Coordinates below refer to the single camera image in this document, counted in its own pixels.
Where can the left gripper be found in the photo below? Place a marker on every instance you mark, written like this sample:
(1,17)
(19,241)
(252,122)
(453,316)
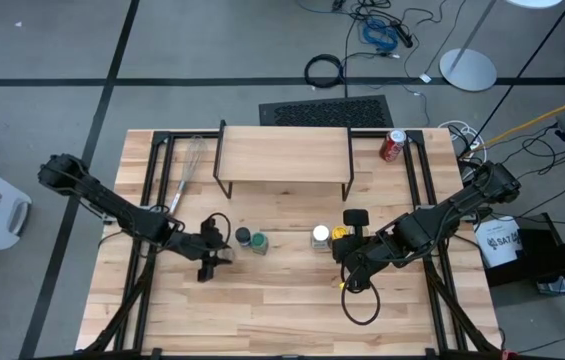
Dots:
(192,245)

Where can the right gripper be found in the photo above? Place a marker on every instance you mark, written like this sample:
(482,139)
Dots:
(369,255)

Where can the small clear glass spice jar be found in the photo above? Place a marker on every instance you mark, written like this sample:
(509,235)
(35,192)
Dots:
(226,255)

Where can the yellow lid spice jar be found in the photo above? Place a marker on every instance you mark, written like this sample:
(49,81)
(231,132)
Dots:
(339,232)

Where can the black lid oregano jar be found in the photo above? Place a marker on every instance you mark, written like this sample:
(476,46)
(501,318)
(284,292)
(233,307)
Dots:
(243,235)

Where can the white lid bagel seasoning jar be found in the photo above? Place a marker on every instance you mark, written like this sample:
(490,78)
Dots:
(320,234)

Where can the green lid spice jar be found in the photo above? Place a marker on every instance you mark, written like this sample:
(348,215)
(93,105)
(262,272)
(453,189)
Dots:
(260,242)

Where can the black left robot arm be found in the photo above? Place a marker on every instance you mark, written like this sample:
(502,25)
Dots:
(112,205)

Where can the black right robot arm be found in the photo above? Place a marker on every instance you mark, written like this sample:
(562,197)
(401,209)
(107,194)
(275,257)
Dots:
(437,220)

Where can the red cola can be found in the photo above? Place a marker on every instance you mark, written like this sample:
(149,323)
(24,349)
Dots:
(393,147)

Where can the black perforated floor mat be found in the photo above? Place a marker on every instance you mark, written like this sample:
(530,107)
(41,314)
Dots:
(327,112)

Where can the small white tag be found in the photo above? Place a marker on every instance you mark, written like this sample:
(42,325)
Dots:
(425,78)

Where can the black metal floor stand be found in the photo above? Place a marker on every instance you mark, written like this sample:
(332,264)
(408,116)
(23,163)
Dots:
(552,255)

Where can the grey round-base pole stand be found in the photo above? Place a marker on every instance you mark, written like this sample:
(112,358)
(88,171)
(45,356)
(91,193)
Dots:
(467,70)

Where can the black power strip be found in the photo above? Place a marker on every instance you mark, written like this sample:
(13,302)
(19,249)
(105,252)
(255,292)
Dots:
(403,36)

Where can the white round disc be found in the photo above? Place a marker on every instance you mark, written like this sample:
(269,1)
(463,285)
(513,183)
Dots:
(534,2)

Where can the wooden shelf with black frame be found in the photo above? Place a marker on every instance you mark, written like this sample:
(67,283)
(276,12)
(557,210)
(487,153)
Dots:
(287,155)

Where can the black aluminium table frame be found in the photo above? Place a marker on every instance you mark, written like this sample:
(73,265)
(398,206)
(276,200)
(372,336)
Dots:
(414,136)

